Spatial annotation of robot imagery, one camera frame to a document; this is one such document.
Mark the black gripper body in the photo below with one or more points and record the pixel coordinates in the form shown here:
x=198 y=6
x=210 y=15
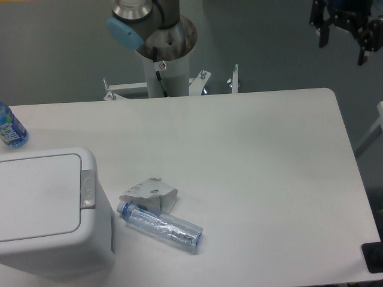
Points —
x=351 y=16

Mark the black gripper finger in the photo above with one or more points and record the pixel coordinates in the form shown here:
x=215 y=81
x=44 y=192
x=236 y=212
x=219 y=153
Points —
x=369 y=40
x=317 y=19

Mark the white push-button trash can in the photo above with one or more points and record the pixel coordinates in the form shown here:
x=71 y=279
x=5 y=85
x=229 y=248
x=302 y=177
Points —
x=56 y=219

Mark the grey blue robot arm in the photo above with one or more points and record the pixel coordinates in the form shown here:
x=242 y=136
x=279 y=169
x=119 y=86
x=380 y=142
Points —
x=157 y=30

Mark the white table leg right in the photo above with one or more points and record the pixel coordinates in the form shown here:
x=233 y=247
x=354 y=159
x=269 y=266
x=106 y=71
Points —
x=371 y=135

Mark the black clamp at table edge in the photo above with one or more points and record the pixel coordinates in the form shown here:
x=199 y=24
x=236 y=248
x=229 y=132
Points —
x=372 y=253

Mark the crumpled white paper carton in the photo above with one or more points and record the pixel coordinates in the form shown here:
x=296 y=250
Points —
x=152 y=192

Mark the crushed clear plastic bottle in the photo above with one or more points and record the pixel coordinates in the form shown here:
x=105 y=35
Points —
x=165 y=227

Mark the blue labelled water bottle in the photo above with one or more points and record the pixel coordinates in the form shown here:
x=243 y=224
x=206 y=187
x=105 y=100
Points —
x=13 y=132

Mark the white metal base frame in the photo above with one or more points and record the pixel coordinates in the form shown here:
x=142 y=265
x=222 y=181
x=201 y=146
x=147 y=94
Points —
x=197 y=86

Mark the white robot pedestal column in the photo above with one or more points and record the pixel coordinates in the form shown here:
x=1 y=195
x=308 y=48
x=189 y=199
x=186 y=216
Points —
x=174 y=79

